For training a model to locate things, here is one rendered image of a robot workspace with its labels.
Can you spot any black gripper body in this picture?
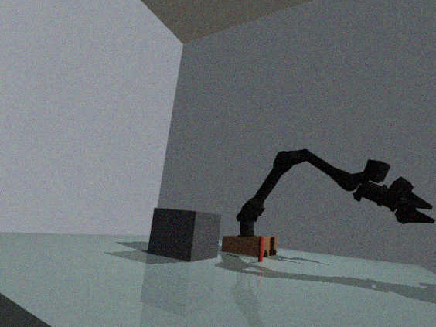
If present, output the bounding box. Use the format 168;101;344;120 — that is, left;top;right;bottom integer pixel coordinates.
373;179;411;224

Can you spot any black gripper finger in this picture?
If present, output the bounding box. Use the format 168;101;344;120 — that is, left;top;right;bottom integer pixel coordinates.
398;185;433;209
404;207;435;223

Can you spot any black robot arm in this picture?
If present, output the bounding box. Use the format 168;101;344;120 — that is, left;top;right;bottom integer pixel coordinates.
236;149;390;237

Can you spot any dark red peg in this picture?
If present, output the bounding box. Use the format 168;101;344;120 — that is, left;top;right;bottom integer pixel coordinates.
257;236;264;261

